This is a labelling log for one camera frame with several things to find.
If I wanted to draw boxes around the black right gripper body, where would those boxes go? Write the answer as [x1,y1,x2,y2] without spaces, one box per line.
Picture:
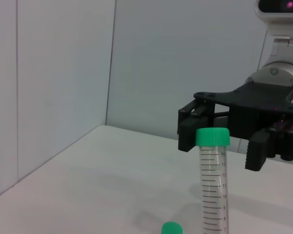
[193,81,293,147]

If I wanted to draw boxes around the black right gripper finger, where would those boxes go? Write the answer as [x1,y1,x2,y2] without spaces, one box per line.
[177,98,214,153]
[244,126,293,172]

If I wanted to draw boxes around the clear test tube green cap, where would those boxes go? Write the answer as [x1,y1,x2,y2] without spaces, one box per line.
[195,127,231,234]
[161,221,184,234]

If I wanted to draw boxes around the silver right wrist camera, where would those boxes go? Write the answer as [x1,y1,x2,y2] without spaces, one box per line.
[255,0,293,49]

